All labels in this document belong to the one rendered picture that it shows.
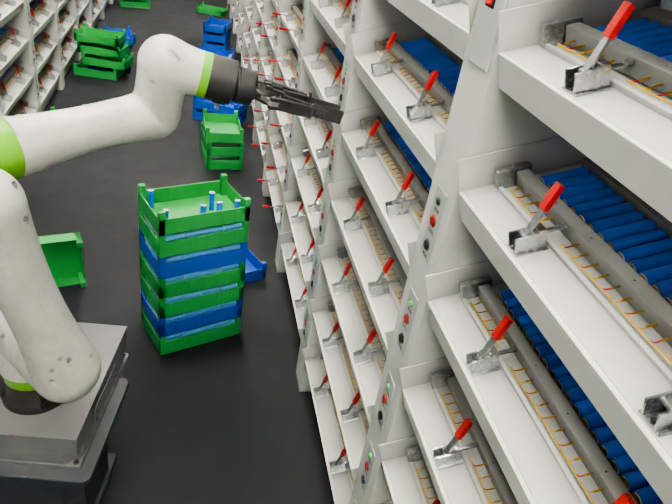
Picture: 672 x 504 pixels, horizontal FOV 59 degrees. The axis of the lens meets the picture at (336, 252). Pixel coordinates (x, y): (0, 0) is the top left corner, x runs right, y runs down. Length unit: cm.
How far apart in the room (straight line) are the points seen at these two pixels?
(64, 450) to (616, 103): 125
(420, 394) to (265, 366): 113
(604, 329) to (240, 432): 143
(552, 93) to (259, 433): 148
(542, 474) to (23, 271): 82
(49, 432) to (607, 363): 116
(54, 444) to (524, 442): 102
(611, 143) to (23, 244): 85
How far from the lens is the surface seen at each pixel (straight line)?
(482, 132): 84
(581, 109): 64
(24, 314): 115
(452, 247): 92
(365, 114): 154
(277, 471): 185
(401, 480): 120
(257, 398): 203
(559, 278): 71
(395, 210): 117
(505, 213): 82
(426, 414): 104
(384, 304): 125
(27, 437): 148
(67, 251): 249
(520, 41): 82
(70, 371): 125
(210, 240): 195
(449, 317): 93
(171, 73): 125
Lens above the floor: 146
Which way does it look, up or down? 32 degrees down
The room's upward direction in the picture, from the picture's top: 10 degrees clockwise
